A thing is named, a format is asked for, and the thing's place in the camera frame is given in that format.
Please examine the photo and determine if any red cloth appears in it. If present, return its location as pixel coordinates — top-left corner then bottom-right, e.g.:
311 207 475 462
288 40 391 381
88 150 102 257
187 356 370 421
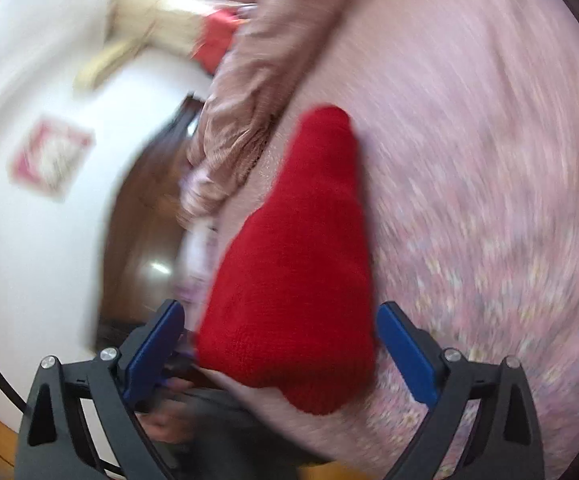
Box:
192 6 244 77

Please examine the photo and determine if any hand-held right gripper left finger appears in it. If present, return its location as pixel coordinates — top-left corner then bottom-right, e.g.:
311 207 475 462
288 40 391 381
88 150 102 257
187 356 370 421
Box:
13 299 186 480

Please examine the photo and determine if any red knit sweater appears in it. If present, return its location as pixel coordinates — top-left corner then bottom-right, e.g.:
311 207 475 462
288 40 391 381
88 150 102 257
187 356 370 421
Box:
195 104 381 416

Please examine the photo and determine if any beige curtain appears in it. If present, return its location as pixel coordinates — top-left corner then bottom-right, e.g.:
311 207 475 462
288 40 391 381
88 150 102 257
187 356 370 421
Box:
73 0 230 92

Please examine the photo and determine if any pink floral bed sheet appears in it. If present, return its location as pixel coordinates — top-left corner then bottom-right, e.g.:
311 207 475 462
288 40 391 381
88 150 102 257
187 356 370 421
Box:
179 0 579 480

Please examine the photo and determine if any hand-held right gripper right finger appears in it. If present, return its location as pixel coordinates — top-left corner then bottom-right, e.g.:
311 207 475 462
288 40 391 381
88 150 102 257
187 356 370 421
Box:
376 302 546 480

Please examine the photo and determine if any person's left hand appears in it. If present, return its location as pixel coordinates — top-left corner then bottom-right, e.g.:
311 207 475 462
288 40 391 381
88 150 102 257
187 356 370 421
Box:
139 399 193 444

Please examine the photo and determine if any pink framed wall picture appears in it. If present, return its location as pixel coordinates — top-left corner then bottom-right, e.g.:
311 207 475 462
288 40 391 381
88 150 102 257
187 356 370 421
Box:
9 115 95 202

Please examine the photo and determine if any pink floral quilt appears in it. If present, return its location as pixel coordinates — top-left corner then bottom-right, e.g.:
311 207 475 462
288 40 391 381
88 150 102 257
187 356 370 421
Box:
176 0 365 226

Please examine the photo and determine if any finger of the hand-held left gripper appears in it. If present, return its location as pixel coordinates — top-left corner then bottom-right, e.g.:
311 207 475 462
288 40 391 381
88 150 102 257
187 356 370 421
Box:
164 342 203 389

